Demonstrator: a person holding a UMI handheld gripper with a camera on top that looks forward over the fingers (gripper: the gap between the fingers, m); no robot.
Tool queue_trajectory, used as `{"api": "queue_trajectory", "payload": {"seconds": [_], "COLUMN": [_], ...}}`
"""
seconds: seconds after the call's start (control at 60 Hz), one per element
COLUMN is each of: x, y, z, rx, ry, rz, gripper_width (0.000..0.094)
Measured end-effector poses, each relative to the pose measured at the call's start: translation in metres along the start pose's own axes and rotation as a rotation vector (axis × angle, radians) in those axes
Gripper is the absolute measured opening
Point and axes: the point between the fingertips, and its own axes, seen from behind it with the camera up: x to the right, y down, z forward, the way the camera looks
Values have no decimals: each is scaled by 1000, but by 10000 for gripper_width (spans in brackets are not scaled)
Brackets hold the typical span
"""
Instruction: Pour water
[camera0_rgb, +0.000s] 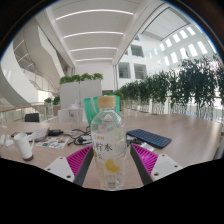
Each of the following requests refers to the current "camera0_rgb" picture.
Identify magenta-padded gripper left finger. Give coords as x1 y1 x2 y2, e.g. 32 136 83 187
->
44 144 96 187

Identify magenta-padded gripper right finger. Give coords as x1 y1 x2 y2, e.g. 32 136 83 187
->
129 143 184 186

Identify clear drink bottle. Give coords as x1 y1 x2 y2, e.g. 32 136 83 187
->
90 95 128 191

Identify clear plastic packet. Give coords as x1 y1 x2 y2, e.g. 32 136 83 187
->
139 142 155 153

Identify colourful sticker sheet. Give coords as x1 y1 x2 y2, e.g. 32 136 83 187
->
35 135 70 150

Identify black power brick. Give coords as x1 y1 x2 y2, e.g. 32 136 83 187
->
47 129 64 137

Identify clear shaker bottle, white lid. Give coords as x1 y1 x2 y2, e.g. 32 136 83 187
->
67 99 82 131

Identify open paperback book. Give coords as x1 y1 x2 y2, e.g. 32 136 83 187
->
31 126 51 142

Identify white chair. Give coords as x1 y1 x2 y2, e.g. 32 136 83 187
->
57 108 88 123

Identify green tote bag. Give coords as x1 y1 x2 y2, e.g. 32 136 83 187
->
83 95 121 127

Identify white ceramic mug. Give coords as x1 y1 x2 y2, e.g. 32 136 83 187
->
13 132 36 162

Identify small potted shrubs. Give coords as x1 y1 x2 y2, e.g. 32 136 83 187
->
44 95 62 116

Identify black chair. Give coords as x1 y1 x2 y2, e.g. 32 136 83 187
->
24 112 41 123

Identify row of potted trees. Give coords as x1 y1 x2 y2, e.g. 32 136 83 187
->
113 54 224 123

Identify ceiling light strips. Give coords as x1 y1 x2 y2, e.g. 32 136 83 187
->
54 8 135 63

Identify white planter wall with greenery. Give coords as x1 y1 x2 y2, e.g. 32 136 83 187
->
59 72 104 110

